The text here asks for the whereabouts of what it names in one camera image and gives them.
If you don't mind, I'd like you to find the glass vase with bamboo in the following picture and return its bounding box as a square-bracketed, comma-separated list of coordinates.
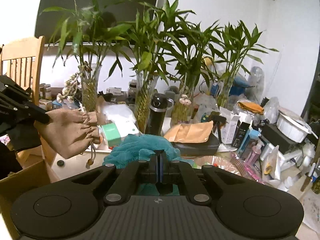
[209, 20, 278, 107]

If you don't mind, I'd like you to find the black thermos bottle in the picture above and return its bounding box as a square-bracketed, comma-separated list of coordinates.
[145, 93, 174, 136]

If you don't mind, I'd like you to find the white plastic tub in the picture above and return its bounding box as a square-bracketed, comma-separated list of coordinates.
[277, 107, 318, 143]

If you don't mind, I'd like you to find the cardboard box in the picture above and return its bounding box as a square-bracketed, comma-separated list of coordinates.
[0, 159, 61, 240]

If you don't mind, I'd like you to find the black zip case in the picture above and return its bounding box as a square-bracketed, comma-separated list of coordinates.
[171, 134, 220, 156]

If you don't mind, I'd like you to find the tan drawstring pouch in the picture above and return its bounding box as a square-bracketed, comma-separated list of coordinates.
[34, 108, 100, 165]

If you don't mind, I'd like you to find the green white tissue box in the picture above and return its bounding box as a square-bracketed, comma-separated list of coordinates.
[99, 121, 140, 147]

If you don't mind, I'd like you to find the black monitor screen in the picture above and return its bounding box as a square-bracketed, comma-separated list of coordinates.
[35, 0, 163, 46]

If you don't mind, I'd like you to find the blue mesh bath loofah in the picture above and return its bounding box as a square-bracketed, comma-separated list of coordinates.
[102, 134, 194, 168]

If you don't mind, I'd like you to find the wooden chair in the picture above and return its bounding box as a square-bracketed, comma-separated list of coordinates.
[1, 36, 45, 105]

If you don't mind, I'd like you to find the brown paper envelope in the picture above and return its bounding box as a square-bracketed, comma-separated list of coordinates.
[164, 121, 213, 144]

